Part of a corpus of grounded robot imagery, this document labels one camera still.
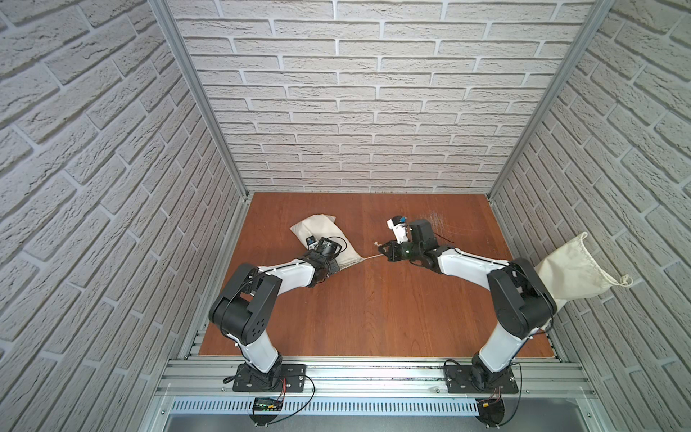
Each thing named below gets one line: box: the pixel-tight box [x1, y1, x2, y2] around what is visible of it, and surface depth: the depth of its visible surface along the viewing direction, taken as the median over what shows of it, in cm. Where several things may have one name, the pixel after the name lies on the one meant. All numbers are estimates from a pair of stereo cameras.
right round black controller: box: [475, 398, 505, 428], surface depth 72 cm
